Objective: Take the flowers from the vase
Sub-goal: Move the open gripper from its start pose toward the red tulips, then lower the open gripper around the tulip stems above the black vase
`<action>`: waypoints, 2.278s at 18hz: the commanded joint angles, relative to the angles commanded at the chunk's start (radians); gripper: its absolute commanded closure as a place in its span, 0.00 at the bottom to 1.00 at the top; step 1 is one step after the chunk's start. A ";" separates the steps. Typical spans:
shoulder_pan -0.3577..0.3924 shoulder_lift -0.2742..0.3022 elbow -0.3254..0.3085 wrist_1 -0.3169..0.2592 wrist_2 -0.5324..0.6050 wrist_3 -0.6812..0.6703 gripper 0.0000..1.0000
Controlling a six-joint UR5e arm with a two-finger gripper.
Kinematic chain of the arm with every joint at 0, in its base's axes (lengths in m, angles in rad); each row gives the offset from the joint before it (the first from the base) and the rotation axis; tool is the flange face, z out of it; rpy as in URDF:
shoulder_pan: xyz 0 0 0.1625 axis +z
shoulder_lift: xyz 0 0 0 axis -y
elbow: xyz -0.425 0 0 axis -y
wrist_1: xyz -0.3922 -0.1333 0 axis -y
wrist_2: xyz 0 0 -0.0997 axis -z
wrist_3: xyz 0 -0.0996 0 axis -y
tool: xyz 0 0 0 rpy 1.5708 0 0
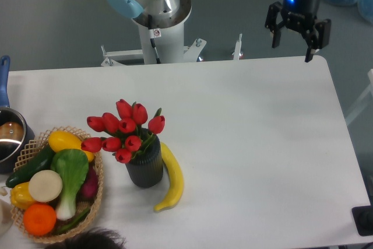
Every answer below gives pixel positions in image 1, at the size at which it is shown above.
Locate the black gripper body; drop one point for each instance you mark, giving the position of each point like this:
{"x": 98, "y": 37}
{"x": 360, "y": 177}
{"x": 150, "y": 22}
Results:
{"x": 300, "y": 7}

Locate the yellow squash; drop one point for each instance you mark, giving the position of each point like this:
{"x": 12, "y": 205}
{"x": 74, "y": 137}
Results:
{"x": 61, "y": 140}

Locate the dark grey ribbed vase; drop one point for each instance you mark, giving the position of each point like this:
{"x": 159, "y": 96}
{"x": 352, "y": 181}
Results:
{"x": 146, "y": 165}

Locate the white metal base frame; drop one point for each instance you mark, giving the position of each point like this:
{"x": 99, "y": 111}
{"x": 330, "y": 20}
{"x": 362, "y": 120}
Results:
{"x": 122, "y": 55}

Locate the dark green cucumber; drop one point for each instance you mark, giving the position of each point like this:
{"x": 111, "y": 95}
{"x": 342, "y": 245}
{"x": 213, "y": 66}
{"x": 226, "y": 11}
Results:
{"x": 39, "y": 162}

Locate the black device at edge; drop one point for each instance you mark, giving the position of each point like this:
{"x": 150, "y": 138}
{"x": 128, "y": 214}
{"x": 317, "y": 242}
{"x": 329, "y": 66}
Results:
{"x": 362, "y": 216}

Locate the yellow bell pepper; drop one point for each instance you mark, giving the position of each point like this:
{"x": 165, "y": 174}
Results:
{"x": 20, "y": 196}

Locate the white plate at left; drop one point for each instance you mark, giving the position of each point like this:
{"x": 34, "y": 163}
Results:
{"x": 5, "y": 217}

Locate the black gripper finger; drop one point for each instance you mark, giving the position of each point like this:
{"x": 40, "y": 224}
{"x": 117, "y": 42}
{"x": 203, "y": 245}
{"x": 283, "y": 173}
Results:
{"x": 272, "y": 24}
{"x": 318, "y": 37}

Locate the black haired head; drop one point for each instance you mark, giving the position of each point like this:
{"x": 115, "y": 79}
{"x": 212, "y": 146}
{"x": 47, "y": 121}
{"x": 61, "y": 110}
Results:
{"x": 98, "y": 238}

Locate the orange fruit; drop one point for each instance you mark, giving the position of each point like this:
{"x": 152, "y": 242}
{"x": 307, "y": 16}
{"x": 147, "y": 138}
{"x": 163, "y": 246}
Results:
{"x": 39, "y": 219}

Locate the green bok choy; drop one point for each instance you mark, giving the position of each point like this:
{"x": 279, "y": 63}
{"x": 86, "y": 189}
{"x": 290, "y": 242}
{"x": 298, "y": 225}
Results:
{"x": 72, "y": 166}

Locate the red tulip bouquet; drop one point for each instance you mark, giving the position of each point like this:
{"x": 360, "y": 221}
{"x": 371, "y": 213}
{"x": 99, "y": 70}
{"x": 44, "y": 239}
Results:
{"x": 130, "y": 135}

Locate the woven wicker basket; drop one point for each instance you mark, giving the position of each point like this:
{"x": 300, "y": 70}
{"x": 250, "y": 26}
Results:
{"x": 83, "y": 205}

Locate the green chili pepper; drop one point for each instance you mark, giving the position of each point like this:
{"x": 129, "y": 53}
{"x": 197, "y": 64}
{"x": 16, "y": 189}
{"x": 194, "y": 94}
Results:
{"x": 73, "y": 223}

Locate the garlic clove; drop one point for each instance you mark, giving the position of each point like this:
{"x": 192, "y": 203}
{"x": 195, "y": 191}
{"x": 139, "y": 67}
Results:
{"x": 3, "y": 191}

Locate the white frame at right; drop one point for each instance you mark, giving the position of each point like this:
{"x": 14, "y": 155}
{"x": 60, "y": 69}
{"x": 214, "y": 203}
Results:
{"x": 361, "y": 103}

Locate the purple sweet potato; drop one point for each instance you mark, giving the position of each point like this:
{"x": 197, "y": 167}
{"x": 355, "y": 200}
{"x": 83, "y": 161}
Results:
{"x": 89, "y": 188}

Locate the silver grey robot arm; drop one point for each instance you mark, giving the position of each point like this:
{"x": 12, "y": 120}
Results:
{"x": 162, "y": 9}

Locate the yellow banana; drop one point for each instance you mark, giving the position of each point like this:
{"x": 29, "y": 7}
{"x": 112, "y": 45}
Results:
{"x": 176, "y": 178}

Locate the blue handled saucepan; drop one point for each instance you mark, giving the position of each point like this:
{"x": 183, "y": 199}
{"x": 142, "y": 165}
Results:
{"x": 15, "y": 131}

